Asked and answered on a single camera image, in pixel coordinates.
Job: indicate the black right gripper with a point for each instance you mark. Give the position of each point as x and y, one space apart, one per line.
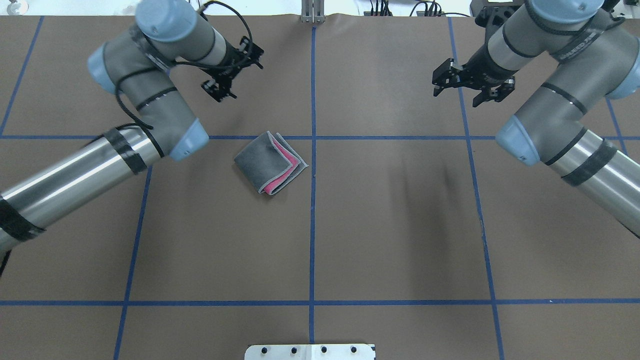
481 66

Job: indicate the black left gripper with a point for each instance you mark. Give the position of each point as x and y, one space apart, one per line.
226 61

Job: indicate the pink and grey towel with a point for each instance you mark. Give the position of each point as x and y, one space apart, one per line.
269 163

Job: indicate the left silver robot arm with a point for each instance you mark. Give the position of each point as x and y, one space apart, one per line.
154 121

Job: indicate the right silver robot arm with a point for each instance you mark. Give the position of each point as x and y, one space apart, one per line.
596 59

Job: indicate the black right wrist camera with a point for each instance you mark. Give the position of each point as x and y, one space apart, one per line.
493 14

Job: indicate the aluminium frame post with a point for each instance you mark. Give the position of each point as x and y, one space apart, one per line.
313 11

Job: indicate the white pedestal column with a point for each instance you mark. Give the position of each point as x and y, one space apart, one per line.
327 351

